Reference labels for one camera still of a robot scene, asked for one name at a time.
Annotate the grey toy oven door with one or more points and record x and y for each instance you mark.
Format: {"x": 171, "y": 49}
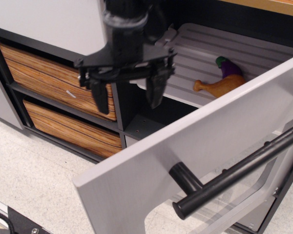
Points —
{"x": 119, "y": 192}

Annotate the toy chicken drumstick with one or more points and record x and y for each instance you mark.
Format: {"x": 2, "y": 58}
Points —
{"x": 221, "y": 87}

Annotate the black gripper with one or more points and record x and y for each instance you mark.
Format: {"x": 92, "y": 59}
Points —
{"x": 126, "y": 56}

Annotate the lower wood-pattern storage bin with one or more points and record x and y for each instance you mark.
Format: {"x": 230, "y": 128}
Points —
{"x": 94, "y": 139}

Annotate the black oven door handle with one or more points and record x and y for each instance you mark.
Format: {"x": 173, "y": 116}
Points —
{"x": 199, "y": 194}

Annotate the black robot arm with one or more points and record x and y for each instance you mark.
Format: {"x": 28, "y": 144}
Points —
{"x": 156, "y": 25}

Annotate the purple toy eggplant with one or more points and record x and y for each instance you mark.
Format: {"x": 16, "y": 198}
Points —
{"x": 228, "y": 67}

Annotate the upper wood-pattern storage bin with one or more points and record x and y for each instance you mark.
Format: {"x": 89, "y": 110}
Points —
{"x": 54, "y": 81}

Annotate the wooden countertop edge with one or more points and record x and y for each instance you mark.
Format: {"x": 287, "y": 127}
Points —
{"x": 278, "y": 6}

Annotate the grey lower oven drawer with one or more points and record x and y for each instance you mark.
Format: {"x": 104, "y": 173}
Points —
{"x": 164, "y": 220}

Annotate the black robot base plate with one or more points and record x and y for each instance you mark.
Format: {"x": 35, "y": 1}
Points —
{"x": 24, "y": 225}

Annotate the wood-pattern storage bin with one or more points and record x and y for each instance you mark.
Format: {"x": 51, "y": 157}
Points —
{"x": 54, "y": 81}
{"x": 94, "y": 139}

